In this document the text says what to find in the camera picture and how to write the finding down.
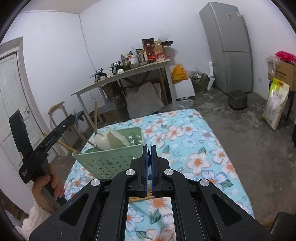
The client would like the wooden chopstick two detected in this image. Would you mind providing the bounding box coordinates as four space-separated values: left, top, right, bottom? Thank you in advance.
128 195 154 202

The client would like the wooden chopstick three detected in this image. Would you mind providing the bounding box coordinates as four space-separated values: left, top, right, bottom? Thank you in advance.
147 188 153 196

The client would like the metal spoon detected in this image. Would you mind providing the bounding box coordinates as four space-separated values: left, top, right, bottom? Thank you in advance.
80 135 97 148

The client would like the beige round soup ladle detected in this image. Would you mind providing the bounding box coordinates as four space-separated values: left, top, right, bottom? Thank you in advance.
93 129 130 151

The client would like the wooden chopstick one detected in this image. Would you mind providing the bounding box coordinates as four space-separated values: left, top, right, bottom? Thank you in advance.
94 100 98 135

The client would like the person left hand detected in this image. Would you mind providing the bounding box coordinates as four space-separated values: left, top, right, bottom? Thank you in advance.
32 164 65 214

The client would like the wooden chair black seat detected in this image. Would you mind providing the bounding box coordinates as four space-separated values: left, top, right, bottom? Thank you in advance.
48 101 84 154

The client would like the green plastic utensil holder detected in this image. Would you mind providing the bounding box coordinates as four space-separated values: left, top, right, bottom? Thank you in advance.
72 127 145 179

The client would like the white door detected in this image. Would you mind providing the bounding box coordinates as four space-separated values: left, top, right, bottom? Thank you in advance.
1 37 45 170

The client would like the floral blue tablecloth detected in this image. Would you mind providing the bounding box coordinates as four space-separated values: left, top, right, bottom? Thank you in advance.
63 108 255 241

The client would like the black trash bin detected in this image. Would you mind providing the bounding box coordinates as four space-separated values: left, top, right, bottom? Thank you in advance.
228 90 247 110

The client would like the white sack under table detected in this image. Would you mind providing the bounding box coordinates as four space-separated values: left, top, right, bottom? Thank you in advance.
126 82 165 119

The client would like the white foam box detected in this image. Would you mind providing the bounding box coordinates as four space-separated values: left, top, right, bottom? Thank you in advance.
174 78 195 100

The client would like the yellow plastic bag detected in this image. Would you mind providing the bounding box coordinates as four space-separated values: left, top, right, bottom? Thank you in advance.
171 63 188 84

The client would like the yellow green rice bag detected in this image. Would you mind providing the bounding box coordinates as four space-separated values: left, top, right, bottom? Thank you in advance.
261 78 290 131

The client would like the white work table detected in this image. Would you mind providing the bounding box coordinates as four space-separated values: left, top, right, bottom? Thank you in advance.
72 59 177 130

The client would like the red bottle on table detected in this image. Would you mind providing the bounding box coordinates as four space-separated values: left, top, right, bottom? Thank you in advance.
145 43 156 63

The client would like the cardboard box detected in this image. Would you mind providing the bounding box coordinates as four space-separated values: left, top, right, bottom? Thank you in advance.
267 55 295 91

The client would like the grey refrigerator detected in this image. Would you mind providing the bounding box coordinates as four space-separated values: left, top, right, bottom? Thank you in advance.
199 2 253 94

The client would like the pink plastic bag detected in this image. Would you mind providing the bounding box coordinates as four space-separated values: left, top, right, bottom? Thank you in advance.
275 51 296 65

